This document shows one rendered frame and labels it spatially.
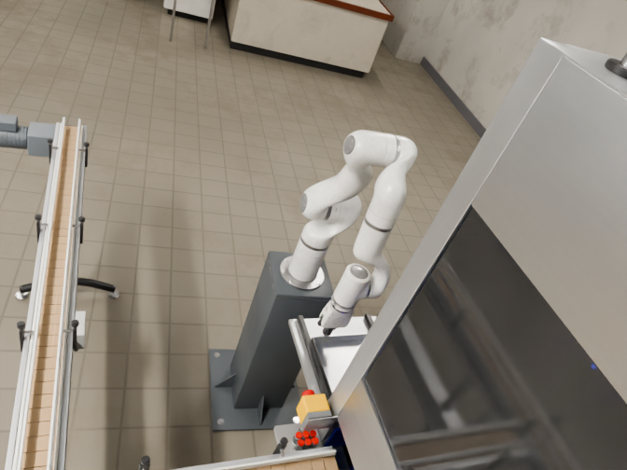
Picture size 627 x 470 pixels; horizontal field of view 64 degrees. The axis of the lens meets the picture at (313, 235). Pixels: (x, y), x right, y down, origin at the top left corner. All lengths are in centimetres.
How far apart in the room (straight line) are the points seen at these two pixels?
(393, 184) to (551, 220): 65
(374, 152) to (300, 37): 500
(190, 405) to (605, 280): 213
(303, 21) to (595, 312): 579
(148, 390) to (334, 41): 492
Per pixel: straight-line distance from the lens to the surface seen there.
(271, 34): 636
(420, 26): 814
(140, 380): 267
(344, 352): 185
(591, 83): 86
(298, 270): 199
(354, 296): 162
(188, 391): 266
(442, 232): 106
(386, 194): 142
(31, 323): 169
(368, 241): 150
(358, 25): 654
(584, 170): 84
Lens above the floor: 224
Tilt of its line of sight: 37 degrees down
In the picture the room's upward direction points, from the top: 22 degrees clockwise
